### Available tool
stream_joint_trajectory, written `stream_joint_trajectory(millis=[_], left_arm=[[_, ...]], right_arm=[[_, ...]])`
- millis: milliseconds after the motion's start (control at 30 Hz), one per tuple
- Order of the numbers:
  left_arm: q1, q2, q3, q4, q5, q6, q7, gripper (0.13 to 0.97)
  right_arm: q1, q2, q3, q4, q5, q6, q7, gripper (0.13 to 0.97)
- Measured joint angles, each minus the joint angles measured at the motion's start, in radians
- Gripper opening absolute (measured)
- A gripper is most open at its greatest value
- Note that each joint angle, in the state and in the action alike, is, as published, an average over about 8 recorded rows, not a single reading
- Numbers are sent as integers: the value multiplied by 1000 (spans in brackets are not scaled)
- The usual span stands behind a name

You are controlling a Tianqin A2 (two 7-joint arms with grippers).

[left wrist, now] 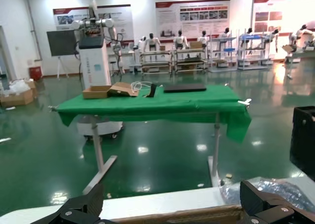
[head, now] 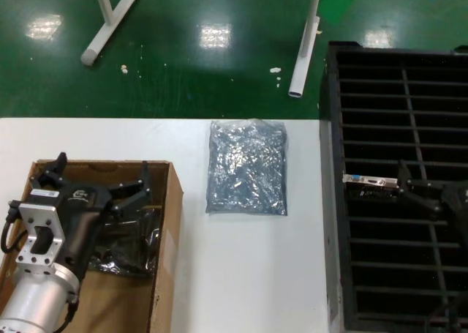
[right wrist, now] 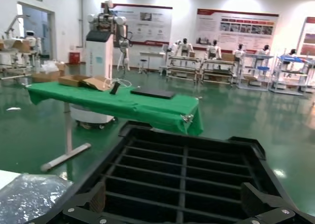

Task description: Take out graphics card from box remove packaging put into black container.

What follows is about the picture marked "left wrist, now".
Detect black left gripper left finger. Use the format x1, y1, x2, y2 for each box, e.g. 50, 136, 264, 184
37, 183, 109, 224

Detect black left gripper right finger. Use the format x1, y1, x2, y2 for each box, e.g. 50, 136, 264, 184
239, 179, 315, 224

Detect translucent antistatic bag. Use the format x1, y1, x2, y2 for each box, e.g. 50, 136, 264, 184
219, 177, 315, 214

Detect black slotted container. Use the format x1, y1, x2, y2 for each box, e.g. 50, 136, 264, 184
289, 105, 315, 182

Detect brown cardboard box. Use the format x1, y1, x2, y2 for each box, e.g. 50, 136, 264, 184
108, 204, 247, 224

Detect open flat cardboard box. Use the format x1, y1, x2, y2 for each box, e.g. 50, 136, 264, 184
82, 82, 140, 99

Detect red fire equipment box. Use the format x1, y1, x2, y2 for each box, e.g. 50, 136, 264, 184
29, 66, 43, 81

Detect white table leg with foot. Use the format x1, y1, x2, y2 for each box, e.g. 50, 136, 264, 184
208, 112, 221, 188
82, 115, 118, 195

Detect white wheeled mobile base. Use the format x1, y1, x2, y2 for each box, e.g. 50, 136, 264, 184
77, 115, 124, 139

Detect green tablecloth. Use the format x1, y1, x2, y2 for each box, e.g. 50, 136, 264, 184
57, 84, 252, 144

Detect cardboard boxes with plastic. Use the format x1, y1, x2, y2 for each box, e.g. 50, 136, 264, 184
0, 78, 39, 109

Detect black flat tray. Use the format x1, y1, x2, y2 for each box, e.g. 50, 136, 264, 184
163, 84, 207, 94

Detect white shelf rack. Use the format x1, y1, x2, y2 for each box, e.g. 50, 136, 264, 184
209, 29, 239, 70
237, 28, 275, 71

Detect black monitor on stand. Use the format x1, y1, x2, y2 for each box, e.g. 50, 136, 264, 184
46, 30, 77, 80

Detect white humanoid robot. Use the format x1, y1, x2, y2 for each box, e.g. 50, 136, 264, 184
289, 24, 315, 49
218, 27, 232, 40
137, 33, 162, 62
173, 30, 190, 50
267, 28, 280, 52
242, 27, 254, 47
197, 30, 210, 47

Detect silver cobot on kiosk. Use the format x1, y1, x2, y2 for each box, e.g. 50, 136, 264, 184
70, 0, 126, 75

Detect white cable coil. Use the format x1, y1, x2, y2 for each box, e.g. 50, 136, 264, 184
131, 81, 151, 92

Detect black foam bracket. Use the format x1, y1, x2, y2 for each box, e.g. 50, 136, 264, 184
144, 83, 158, 98

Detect white frame workbench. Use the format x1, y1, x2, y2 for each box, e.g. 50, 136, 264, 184
173, 47, 208, 75
139, 49, 173, 76

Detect red-trimmed wall poster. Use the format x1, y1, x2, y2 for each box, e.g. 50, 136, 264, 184
251, 0, 315, 35
155, 0, 231, 39
53, 4, 135, 44

